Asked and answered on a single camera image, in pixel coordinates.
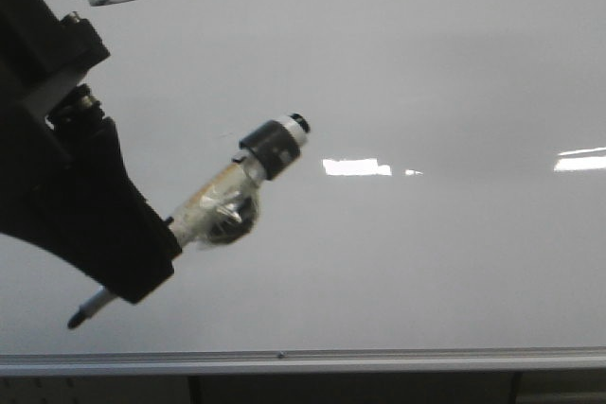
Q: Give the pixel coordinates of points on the white whiteboard with aluminium frame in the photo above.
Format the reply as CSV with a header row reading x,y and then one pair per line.
x,y
447,213

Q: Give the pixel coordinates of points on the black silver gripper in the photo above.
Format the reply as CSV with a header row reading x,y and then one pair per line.
x,y
42,59

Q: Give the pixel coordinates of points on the white black whiteboard marker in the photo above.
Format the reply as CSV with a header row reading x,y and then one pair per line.
x,y
226,208

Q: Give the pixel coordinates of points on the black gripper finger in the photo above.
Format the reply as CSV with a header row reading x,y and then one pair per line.
x,y
91,215

